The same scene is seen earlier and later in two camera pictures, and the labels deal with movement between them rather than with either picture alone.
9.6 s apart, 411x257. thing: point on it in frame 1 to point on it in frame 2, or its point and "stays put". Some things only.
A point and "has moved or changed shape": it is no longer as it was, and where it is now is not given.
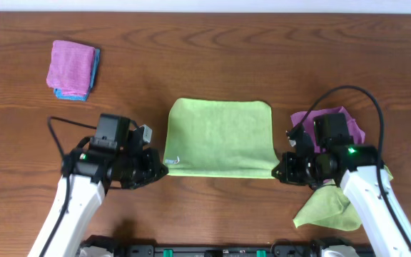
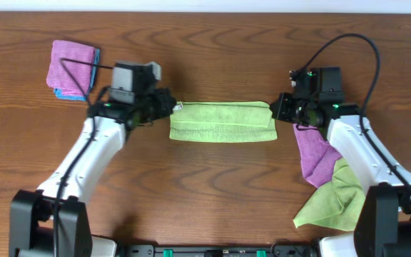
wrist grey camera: (147, 133) to (156, 69)
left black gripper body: (150, 165) to (166, 103)
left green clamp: (168, 253) stays put
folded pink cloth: (70, 67) stays put
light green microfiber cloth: (224, 138) has moved or changed shape
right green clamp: (261, 253) stays put
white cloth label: (173, 161) to (178, 107)
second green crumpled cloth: (328, 207) stays put
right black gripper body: (305, 170) to (290, 110)
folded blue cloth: (58, 92) stays put
